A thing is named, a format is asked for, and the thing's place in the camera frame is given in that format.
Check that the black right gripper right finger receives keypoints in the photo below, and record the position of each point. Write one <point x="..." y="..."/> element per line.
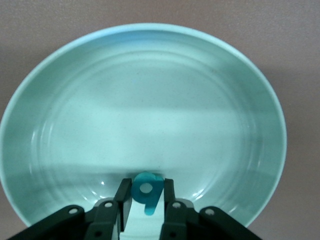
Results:
<point x="180" y="220"/>

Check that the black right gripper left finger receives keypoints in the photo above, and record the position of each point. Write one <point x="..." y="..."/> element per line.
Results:
<point x="105" y="220"/>

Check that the teal letter b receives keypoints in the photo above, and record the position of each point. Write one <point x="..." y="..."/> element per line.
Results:
<point x="137" y="193"/>

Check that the mint green plate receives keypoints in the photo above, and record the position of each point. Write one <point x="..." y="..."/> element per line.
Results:
<point x="150" y="112"/>

